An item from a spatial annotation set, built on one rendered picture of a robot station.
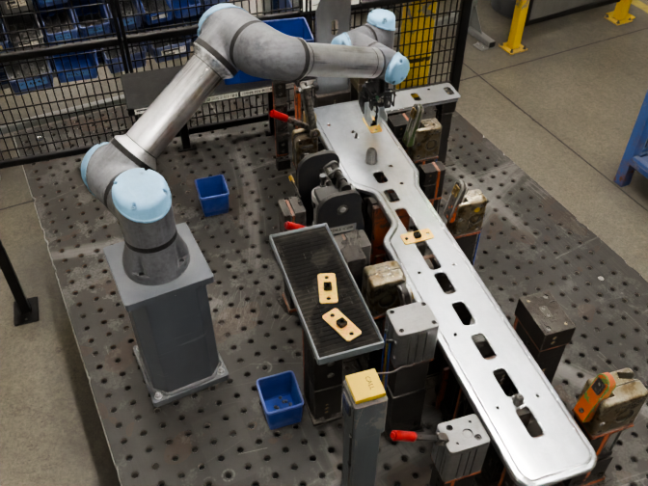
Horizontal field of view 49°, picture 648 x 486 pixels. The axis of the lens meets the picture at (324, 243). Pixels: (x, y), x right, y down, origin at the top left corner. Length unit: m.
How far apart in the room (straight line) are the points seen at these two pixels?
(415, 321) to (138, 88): 1.32
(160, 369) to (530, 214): 1.32
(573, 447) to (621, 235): 2.15
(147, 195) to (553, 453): 0.97
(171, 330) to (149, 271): 0.18
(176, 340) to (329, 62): 0.75
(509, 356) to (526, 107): 2.82
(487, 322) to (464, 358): 0.12
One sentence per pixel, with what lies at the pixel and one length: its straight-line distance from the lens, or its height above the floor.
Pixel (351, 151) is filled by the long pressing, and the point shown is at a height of 1.00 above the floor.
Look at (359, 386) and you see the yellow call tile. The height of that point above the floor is 1.16.
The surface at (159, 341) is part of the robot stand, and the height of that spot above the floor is 0.93.
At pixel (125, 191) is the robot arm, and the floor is 1.33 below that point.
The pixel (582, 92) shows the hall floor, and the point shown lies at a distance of 4.57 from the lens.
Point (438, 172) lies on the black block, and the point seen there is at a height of 0.99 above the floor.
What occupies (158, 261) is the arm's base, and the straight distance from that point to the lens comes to 1.60.
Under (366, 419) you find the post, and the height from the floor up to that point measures 1.09.
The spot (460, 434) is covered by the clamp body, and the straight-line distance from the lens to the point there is 1.43.
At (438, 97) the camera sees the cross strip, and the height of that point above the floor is 1.00.
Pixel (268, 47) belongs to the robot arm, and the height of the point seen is 1.53.
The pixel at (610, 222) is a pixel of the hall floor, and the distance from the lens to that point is 3.64.
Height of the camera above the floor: 2.27
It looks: 44 degrees down
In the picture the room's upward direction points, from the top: straight up
